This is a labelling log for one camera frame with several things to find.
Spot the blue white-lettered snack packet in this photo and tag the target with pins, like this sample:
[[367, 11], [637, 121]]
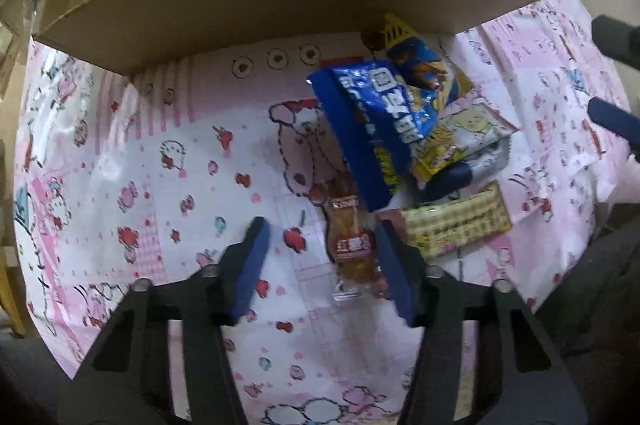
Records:
[[365, 130]]

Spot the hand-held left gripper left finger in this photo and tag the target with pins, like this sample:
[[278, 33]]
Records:
[[250, 275]]

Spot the yellow plaid packet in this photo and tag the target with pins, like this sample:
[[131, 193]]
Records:
[[460, 220]]

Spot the clear sausage packet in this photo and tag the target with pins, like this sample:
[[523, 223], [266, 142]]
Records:
[[350, 245]]

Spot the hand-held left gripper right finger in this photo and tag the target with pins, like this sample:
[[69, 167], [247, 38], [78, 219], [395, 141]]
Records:
[[397, 275]]

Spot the pale yellow cartoon packet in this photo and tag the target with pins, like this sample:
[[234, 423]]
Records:
[[460, 140]]

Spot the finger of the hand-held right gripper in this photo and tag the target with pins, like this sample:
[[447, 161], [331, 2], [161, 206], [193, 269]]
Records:
[[617, 40], [615, 122]]

